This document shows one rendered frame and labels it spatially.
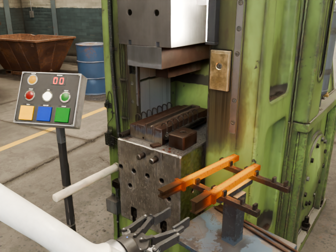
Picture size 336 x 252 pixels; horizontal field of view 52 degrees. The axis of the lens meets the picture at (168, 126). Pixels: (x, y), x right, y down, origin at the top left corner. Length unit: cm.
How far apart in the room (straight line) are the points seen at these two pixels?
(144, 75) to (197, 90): 34
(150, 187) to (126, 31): 74
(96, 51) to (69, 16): 398
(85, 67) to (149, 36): 481
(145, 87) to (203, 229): 81
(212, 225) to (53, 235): 92
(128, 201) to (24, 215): 115
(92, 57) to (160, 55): 477
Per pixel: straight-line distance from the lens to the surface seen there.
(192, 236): 145
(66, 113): 182
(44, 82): 193
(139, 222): 105
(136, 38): 159
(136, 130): 170
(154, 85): 192
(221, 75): 150
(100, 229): 265
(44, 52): 801
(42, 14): 1085
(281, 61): 181
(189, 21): 158
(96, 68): 628
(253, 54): 146
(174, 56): 159
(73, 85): 185
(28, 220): 73
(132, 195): 180
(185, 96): 206
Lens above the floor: 154
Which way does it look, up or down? 19 degrees down
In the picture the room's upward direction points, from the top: straight up
